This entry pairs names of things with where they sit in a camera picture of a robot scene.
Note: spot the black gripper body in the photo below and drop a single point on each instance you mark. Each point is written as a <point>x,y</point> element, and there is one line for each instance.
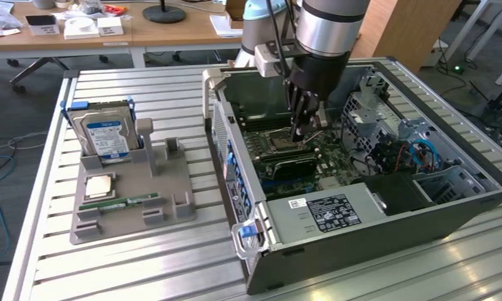
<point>322,75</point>

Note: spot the black Nvidia graphics card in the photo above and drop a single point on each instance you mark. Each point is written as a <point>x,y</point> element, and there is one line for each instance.
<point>295,167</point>

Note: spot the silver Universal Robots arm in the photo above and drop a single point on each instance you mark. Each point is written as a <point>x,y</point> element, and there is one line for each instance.
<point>326,28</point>

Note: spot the CPU socket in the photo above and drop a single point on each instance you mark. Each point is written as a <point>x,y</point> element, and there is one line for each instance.
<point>278,142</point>

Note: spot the tall metal disk bay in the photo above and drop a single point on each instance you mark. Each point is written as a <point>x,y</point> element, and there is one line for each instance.
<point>368,125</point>

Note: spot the green motherboard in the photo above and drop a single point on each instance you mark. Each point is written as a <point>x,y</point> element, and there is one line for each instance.
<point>338,160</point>

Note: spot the silver chipset heatsink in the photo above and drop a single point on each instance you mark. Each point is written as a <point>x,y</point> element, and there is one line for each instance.
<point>330,183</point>

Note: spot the blue expansion slot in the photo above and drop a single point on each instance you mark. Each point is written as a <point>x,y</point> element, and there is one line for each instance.
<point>269,183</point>

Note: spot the wooden cabinet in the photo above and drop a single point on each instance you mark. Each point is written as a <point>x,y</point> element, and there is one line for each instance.
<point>410,31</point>

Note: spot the stack of white papers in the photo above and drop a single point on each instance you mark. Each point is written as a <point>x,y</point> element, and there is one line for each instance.
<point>223,28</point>

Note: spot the brown cardboard box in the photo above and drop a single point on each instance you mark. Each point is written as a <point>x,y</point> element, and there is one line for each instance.
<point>234,9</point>

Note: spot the device with green light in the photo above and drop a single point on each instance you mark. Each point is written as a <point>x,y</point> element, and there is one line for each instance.
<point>457,68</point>

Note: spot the grey power supply unit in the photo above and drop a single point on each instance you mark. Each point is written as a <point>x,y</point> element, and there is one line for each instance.
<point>293,225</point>

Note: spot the low metal disk bay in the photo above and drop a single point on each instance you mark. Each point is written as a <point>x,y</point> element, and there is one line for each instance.
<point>448,185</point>

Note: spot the white table leg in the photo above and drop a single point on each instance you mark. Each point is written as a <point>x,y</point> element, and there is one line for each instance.
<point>464,28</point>

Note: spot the blue case latch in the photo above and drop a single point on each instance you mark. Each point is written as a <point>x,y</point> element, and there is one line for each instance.
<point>247,232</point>

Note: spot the black round lamp base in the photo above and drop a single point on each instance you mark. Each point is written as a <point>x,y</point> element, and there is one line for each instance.
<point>164,15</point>

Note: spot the black floor stand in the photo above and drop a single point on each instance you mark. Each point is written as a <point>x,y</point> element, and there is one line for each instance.
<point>500,100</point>

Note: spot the open grey PC case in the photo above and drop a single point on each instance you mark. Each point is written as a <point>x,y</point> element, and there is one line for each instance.
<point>359,251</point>

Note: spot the grey parts rack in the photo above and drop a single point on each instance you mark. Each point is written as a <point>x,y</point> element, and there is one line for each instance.
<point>134,185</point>

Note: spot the hard disk in blue carrier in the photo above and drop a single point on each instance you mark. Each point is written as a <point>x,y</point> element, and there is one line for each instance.
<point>107,135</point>

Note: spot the small white box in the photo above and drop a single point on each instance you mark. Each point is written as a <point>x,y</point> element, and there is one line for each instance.
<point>110,27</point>

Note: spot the copper-topped CPU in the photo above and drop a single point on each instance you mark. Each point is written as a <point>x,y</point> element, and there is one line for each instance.
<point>99,186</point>

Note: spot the orange packet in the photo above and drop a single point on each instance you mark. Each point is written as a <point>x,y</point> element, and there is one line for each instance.
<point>115,10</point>

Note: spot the white tape roll holder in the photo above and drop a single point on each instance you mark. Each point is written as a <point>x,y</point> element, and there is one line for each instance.
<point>82,28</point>

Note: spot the grey wheeled desk foot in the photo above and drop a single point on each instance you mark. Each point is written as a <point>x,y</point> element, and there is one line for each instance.
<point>37,67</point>

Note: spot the wooden desk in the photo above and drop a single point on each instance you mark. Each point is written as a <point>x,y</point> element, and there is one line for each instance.
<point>33,44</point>

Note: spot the white box with black top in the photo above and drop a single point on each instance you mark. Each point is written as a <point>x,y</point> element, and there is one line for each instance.
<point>41,25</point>

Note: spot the grey cup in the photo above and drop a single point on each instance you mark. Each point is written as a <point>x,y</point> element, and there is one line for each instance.
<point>44,3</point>

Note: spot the white card with red print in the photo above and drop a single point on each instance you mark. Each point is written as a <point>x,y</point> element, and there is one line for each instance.
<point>4,32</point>

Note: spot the clear plastic bag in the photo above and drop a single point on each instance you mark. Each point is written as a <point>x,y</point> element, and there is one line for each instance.
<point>0,15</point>

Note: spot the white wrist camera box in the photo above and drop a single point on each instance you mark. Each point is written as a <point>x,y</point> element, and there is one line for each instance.
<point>267,61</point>

